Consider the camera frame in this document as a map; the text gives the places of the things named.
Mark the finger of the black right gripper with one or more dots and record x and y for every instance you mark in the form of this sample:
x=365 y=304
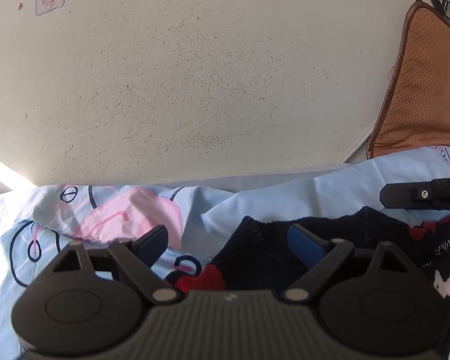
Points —
x=430 y=195

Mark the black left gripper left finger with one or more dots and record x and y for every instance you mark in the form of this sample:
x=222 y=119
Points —
x=88 y=301

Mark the light blue cartoon bedsheet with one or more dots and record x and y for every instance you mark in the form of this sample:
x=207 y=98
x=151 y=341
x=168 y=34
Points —
x=35 y=224

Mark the dark patterned knit sweater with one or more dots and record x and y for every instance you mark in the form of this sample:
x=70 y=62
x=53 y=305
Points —
x=257 y=255

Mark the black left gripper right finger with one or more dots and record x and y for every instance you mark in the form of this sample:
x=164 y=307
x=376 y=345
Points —
x=374 y=301

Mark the small wall sticker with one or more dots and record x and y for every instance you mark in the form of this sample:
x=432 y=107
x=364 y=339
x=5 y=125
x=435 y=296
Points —
x=45 y=6

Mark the brown perforated headboard cushion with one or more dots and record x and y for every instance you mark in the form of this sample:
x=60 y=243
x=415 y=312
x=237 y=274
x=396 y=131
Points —
x=416 y=109

